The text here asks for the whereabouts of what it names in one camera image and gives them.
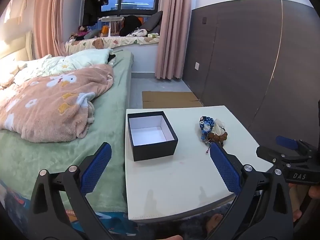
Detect blue braided bracelet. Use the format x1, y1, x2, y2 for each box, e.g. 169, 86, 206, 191
199, 116, 215, 134

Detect flat brown cardboard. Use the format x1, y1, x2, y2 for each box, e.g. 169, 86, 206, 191
142, 91, 203, 109

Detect blue printed floor mat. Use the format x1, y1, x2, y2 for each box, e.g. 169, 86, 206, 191
0, 180, 140, 240

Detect grey pillow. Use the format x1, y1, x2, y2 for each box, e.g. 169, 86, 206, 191
140, 11, 163, 32

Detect grey blue cushion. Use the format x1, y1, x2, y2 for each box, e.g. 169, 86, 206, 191
84, 29, 101, 40

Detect printed window seat cushion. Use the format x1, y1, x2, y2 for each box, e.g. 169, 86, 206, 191
65, 35, 160, 53

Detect hanging dark clothes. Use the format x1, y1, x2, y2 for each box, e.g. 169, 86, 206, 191
80, 0, 120, 27

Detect black bag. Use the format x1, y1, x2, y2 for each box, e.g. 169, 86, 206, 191
119, 15, 142, 37

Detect person's right hand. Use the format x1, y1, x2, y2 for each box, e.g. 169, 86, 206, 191
308, 185, 320, 200

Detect plush doll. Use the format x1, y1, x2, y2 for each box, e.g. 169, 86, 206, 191
69, 26, 88, 42

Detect brown wooden bead bracelet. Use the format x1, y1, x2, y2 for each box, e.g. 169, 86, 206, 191
206, 131, 228, 145

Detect white floral cloth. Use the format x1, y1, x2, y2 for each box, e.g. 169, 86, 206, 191
126, 28, 148, 38

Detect bed with green sheet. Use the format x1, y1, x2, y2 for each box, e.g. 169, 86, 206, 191
0, 50, 135, 213

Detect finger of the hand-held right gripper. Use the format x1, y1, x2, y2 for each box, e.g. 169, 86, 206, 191
256, 145, 300, 167
276, 136, 304, 155

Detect black box with white inside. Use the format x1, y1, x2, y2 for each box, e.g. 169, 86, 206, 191
127, 111, 178, 162

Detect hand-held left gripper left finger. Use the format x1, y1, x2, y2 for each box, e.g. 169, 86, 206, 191
30, 142, 118, 240

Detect white table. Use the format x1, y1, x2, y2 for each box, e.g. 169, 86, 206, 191
125, 106, 274, 222

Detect pink curtain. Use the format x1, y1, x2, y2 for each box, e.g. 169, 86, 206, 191
34, 0, 84, 59
154, 0, 193, 80

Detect pale green white quilt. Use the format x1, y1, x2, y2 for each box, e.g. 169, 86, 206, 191
0, 48, 117, 88

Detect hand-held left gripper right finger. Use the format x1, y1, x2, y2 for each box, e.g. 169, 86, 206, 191
207, 142, 294, 240

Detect pink flower fleece blanket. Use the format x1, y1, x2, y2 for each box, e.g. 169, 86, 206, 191
0, 64, 115, 143

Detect person's bare foot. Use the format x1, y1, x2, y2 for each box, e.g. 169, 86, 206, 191
289, 185, 308, 222
206, 214, 224, 233

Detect white folding rack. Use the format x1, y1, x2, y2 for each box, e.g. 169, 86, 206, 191
99, 16, 125, 37

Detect cream padded headboard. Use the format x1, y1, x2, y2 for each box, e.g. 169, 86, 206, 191
0, 17, 34, 62

